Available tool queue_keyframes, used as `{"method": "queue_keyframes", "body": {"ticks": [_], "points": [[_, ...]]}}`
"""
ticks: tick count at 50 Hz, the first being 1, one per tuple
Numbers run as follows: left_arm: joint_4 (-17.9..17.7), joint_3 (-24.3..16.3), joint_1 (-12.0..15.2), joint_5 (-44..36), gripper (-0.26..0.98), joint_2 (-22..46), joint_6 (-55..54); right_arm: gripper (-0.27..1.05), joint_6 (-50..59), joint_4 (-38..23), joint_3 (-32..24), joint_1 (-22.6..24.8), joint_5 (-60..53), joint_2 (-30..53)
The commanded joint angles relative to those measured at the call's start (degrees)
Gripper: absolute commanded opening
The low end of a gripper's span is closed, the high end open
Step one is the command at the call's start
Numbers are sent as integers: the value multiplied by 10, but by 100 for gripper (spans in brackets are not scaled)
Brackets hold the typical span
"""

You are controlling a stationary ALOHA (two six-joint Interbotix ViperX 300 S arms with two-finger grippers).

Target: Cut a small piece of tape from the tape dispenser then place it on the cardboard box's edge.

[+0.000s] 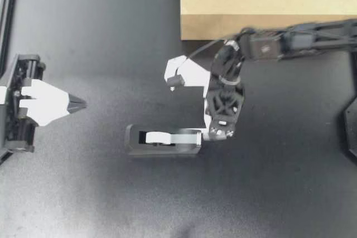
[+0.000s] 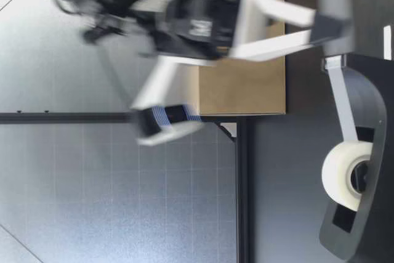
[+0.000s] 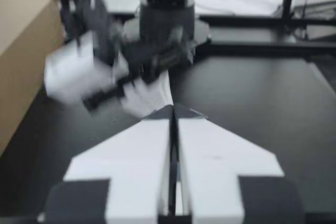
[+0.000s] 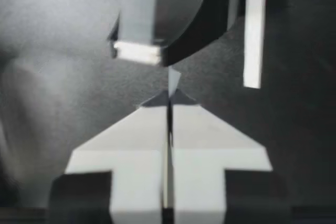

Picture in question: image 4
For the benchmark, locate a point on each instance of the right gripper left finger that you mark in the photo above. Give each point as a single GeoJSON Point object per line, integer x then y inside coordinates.
{"type": "Point", "coordinates": [136, 161]}

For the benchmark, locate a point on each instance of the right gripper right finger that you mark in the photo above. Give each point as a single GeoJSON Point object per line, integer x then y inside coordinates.
{"type": "Point", "coordinates": [199, 161]}

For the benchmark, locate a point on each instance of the cut piece of clear tape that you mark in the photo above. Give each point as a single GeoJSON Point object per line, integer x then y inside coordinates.
{"type": "Point", "coordinates": [173, 79]}

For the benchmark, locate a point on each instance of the black tape dispenser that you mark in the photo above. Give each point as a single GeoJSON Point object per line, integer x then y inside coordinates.
{"type": "Point", "coordinates": [189, 24]}

